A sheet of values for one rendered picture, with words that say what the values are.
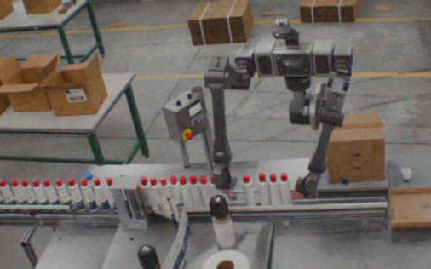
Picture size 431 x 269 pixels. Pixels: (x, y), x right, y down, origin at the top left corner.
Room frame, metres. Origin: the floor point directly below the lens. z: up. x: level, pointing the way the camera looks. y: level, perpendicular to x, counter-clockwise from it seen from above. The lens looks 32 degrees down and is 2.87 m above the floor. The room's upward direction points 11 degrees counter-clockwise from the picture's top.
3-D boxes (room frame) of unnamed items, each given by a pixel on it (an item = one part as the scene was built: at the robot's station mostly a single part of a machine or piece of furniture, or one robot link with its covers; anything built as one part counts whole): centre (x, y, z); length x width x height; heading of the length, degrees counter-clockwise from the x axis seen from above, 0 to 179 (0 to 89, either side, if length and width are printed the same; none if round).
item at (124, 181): (2.44, 0.49, 1.14); 0.14 x 0.11 x 0.01; 74
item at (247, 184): (2.37, -0.09, 0.98); 0.05 x 0.05 x 0.20
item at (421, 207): (2.14, -0.90, 0.85); 0.30 x 0.26 x 0.04; 74
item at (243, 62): (2.76, -0.19, 1.45); 0.09 x 0.08 x 0.12; 68
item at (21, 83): (4.22, 1.32, 0.96); 0.53 x 0.45 x 0.37; 159
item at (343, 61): (2.57, -0.65, 1.45); 0.09 x 0.08 x 0.12; 68
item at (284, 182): (2.32, -0.27, 0.98); 0.05 x 0.05 x 0.20
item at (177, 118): (2.53, 0.14, 1.38); 0.17 x 0.10 x 0.19; 129
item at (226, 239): (2.12, 0.06, 1.03); 0.09 x 0.09 x 0.30
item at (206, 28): (6.56, -0.29, 0.16); 0.65 x 0.54 x 0.32; 72
